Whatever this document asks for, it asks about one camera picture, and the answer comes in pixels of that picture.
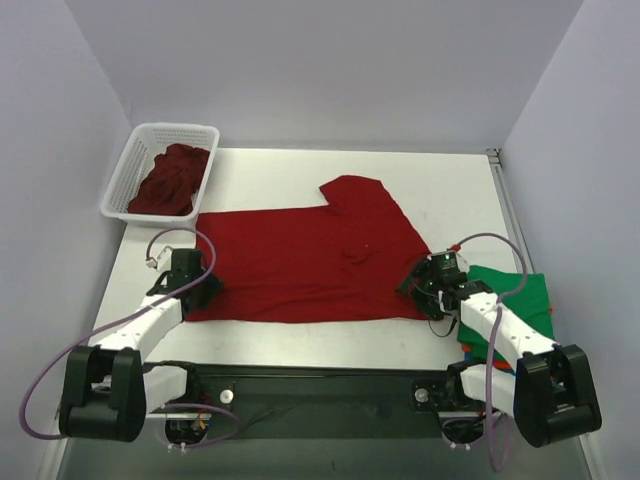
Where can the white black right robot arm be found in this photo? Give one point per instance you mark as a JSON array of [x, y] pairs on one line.
[[548, 391]]

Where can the aluminium frame rail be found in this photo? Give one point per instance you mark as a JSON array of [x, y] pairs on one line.
[[515, 234]]

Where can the dark red crumpled shirt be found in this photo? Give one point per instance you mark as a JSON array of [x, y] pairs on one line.
[[170, 185]]

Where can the white perforated plastic basket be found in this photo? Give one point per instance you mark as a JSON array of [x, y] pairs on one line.
[[146, 141]]

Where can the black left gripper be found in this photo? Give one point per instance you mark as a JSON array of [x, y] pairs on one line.
[[203, 291]]

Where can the red t-shirt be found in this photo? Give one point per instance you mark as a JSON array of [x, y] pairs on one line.
[[342, 261]]

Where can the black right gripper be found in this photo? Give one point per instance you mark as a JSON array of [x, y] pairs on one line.
[[417, 279]]

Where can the blue folded t-shirt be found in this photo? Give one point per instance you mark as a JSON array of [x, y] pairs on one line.
[[500, 365]]

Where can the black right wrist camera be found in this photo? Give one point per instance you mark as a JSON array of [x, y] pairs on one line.
[[444, 267]]

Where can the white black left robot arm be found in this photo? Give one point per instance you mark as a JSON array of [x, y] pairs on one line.
[[109, 389]]

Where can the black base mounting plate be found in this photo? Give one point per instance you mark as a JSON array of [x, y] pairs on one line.
[[286, 403]]

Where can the green folded t-shirt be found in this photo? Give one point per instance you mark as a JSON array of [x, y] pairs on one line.
[[532, 304]]

